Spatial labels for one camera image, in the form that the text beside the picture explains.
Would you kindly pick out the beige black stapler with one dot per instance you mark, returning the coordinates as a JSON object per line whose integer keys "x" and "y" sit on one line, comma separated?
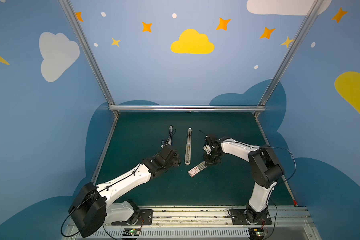
{"x": 188, "y": 147}

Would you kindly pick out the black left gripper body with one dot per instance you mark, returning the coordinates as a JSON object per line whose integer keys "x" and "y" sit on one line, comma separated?
{"x": 174, "y": 156}

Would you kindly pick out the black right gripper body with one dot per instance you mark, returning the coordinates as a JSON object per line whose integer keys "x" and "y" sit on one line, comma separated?
{"x": 211, "y": 157}

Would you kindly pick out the aluminium frame post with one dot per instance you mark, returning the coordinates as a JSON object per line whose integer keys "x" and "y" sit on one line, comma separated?
{"x": 75, "y": 24}
{"x": 299, "y": 38}

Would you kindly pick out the aluminium back crossbar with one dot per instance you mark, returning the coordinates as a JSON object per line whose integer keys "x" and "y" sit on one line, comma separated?
{"x": 146, "y": 108}

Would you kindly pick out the green circuit board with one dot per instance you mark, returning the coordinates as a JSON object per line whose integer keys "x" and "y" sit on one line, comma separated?
{"x": 256, "y": 234}
{"x": 131, "y": 232}

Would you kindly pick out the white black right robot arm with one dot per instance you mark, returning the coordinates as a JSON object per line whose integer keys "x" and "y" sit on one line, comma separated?
{"x": 266, "y": 169}

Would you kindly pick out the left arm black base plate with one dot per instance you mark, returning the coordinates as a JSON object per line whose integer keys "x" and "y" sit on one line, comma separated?
{"x": 141, "y": 217}

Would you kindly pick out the right aluminium frame post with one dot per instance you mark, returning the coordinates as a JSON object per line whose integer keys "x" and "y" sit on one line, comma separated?
{"x": 299, "y": 38}

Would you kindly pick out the red white staple box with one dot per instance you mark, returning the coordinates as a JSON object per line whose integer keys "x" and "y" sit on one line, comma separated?
{"x": 194, "y": 171}

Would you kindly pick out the left green circuit board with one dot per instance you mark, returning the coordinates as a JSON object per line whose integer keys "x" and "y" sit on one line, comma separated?
{"x": 131, "y": 232}

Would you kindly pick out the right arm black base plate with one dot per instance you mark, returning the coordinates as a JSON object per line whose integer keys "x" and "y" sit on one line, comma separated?
{"x": 249, "y": 217}

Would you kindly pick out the left aluminium frame post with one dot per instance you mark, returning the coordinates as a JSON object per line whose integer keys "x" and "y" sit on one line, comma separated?
{"x": 75, "y": 24}

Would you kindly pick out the right green circuit board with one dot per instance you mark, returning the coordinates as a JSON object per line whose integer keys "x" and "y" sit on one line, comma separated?
{"x": 256, "y": 234}

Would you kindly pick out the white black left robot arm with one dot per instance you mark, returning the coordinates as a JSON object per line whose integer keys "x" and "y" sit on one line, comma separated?
{"x": 95, "y": 206}

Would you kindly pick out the aluminium front rail frame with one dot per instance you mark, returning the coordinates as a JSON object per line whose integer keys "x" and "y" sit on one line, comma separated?
{"x": 214, "y": 223}

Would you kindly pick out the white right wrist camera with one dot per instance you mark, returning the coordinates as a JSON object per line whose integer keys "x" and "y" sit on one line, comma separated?
{"x": 207, "y": 149}

